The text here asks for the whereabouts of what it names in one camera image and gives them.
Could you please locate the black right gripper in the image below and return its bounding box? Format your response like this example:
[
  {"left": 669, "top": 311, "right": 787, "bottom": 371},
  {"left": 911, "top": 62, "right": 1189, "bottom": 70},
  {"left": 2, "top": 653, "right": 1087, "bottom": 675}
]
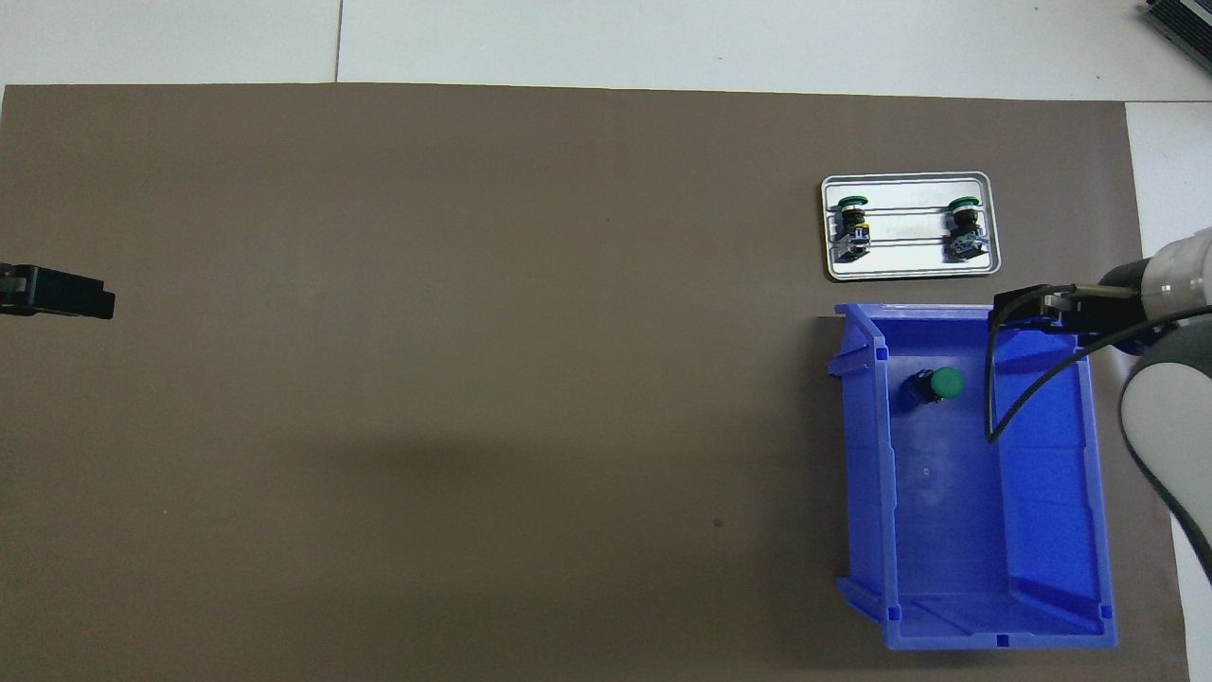
[{"left": 989, "top": 263, "right": 1151, "bottom": 351}]

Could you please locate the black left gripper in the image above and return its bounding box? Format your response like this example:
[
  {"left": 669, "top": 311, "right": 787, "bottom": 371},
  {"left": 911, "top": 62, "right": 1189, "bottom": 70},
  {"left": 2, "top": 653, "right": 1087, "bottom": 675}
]
[{"left": 0, "top": 265, "right": 116, "bottom": 320}]

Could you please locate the green push button switch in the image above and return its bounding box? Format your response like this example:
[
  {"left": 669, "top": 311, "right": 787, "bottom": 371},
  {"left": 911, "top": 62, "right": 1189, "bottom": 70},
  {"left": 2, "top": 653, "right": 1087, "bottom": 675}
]
[
  {"left": 945, "top": 196, "right": 990, "bottom": 263},
  {"left": 900, "top": 367, "right": 967, "bottom": 411}
]

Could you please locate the green push button, yellow label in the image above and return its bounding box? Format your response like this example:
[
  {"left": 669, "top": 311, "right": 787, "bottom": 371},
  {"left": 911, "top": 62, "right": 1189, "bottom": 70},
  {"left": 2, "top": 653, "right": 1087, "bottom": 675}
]
[{"left": 829, "top": 194, "right": 872, "bottom": 263}]

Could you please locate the silver metal tray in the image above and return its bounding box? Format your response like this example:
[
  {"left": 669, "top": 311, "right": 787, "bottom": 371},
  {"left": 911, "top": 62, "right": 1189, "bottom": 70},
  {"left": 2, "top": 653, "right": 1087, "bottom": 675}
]
[{"left": 820, "top": 171, "right": 1003, "bottom": 282}]

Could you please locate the blue plastic storage bin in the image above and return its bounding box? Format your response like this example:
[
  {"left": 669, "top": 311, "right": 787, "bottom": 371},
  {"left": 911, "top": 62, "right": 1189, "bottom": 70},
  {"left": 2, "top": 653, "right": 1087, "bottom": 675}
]
[{"left": 827, "top": 301, "right": 1118, "bottom": 653}]

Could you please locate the grey ribbed device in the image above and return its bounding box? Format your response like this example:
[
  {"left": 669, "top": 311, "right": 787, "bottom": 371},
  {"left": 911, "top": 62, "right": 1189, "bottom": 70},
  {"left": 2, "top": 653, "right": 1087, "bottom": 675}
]
[{"left": 1141, "top": 0, "right": 1212, "bottom": 67}]

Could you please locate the brown table mat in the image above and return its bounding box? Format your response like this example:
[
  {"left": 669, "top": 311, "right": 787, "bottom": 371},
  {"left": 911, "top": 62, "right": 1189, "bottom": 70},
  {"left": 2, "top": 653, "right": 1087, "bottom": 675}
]
[{"left": 0, "top": 83, "right": 1192, "bottom": 682}]

